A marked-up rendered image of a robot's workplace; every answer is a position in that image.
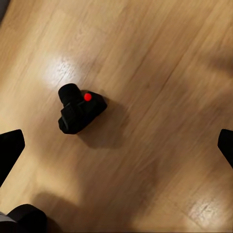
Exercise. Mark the digital camera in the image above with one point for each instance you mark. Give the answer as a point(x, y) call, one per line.
point(78, 111)

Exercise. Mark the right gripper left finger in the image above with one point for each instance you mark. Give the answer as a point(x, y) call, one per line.
point(11, 146)

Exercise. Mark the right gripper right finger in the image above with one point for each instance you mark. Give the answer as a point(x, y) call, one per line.
point(225, 144)

